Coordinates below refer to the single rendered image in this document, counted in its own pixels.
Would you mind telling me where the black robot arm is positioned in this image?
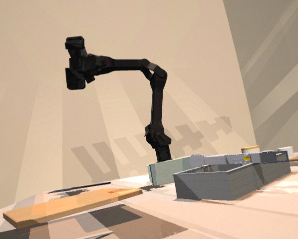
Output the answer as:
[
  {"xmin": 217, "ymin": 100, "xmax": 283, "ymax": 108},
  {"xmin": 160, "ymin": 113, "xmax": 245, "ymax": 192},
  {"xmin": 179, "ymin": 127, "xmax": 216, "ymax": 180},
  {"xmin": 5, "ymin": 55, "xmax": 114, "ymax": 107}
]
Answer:
[{"xmin": 81, "ymin": 47, "xmax": 173, "ymax": 163}]

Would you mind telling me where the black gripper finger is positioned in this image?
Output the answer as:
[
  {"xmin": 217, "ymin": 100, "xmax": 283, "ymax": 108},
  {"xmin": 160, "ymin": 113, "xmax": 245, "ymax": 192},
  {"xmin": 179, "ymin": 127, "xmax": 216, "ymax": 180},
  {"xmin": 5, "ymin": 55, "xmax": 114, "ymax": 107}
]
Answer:
[
  {"xmin": 65, "ymin": 40, "xmax": 82, "ymax": 50},
  {"xmin": 65, "ymin": 68, "xmax": 83, "ymax": 84}
]

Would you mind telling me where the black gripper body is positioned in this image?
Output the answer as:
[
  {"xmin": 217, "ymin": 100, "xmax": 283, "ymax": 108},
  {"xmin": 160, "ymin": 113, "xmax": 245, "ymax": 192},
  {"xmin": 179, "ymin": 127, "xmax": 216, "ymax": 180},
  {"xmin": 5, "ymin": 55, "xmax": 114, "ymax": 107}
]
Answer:
[{"xmin": 66, "ymin": 36, "xmax": 88, "ymax": 90}]

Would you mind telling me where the light wooden board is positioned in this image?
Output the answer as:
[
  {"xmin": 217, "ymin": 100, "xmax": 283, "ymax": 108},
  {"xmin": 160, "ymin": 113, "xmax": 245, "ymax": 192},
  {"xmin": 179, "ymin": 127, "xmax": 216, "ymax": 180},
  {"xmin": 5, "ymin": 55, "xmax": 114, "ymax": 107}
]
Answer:
[{"xmin": 3, "ymin": 188, "xmax": 143, "ymax": 229}]

